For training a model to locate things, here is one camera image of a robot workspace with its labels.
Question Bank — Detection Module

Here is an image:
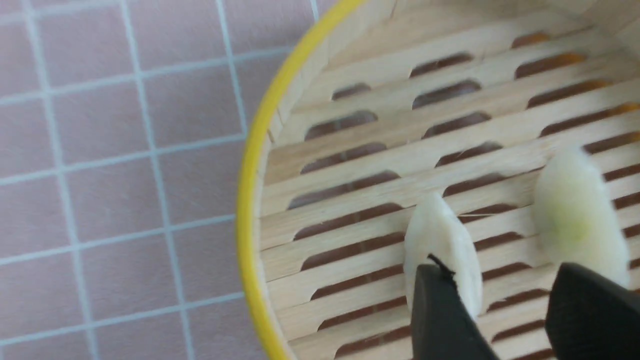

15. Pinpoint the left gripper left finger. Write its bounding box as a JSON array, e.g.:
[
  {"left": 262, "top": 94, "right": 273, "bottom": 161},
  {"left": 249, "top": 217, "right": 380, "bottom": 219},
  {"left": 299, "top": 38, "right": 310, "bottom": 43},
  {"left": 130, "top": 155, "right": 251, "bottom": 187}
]
[{"left": 411, "top": 254, "right": 498, "bottom": 360}]

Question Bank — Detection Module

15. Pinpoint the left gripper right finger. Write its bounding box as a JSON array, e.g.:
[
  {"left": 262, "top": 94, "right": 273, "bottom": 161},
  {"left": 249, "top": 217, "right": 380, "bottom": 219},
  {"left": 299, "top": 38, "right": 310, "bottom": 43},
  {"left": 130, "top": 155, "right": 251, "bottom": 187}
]
[{"left": 545, "top": 263, "right": 640, "bottom": 360}]

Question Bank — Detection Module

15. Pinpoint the greenish dumpling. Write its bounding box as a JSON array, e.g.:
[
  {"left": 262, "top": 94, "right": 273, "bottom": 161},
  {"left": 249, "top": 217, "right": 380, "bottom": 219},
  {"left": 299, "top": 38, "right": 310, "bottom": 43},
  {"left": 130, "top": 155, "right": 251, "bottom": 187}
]
[{"left": 531, "top": 146, "right": 631, "bottom": 289}]

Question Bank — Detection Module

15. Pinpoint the white dumpling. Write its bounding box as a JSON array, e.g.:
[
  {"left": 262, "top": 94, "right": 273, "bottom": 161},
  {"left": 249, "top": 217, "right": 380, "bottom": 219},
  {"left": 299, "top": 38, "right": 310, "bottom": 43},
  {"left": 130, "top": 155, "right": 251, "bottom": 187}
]
[{"left": 403, "top": 192, "right": 483, "bottom": 321}]

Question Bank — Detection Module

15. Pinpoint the bamboo steamer tray yellow rim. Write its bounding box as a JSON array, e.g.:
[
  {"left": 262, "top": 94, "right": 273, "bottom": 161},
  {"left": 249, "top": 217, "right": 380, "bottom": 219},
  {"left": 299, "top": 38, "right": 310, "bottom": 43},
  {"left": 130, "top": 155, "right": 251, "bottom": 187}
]
[{"left": 237, "top": 0, "right": 639, "bottom": 360}]

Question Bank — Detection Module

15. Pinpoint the pink checkered tablecloth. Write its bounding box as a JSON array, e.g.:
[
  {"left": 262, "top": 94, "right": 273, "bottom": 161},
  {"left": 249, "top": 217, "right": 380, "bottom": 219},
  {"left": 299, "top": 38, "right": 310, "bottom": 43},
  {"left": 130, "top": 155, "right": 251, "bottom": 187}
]
[{"left": 0, "top": 0, "right": 333, "bottom": 360}]

